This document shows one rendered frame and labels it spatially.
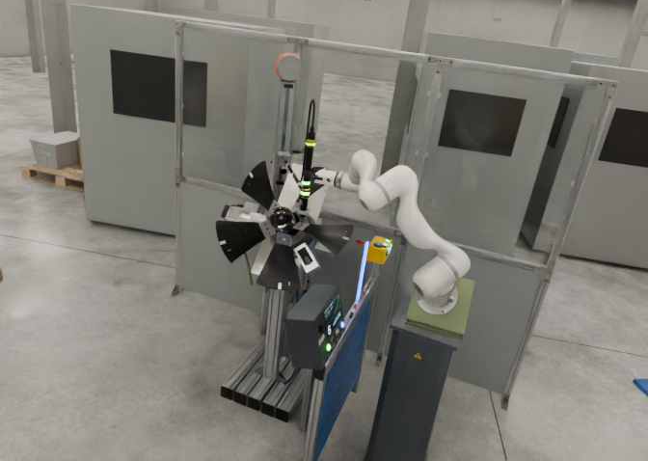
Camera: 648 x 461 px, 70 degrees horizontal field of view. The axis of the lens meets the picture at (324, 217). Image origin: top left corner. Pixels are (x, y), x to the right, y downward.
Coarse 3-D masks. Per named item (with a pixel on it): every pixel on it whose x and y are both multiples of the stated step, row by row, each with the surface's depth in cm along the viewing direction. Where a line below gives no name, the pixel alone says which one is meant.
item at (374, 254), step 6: (372, 240) 257; (378, 240) 258; (384, 240) 259; (390, 240) 260; (372, 246) 250; (372, 252) 251; (378, 252) 249; (384, 252) 248; (366, 258) 253; (372, 258) 252; (378, 258) 251; (384, 258) 250
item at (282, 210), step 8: (280, 208) 234; (288, 208) 234; (272, 216) 234; (288, 216) 233; (296, 216) 243; (272, 224) 232; (280, 224) 232; (288, 224) 231; (288, 232) 240; (296, 232) 240
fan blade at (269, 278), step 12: (276, 252) 230; (288, 252) 234; (264, 264) 226; (276, 264) 228; (288, 264) 232; (264, 276) 225; (276, 276) 226; (288, 276) 229; (276, 288) 225; (288, 288) 227; (300, 288) 230
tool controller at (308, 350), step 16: (320, 288) 171; (336, 288) 169; (304, 304) 161; (320, 304) 159; (336, 304) 167; (288, 320) 153; (304, 320) 151; (320, 320) 154; (336, 320) 167; (288, 336) 155; (304, 336) 152; (320, 336) 154; (336, 336) 167; (304, 352) 155; (320, 352) 154; (320, 368) 154
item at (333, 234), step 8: (312, 224) 239; (312, 232) 230; (320, 232) 230; (328, 232) 230; (336, 232) 231; (344, 232) 231; (320, 240) 226; (328, 240) 226; (336, 240) 226; (344, 240) 227; (328, 248) 223; (336, 248) 223
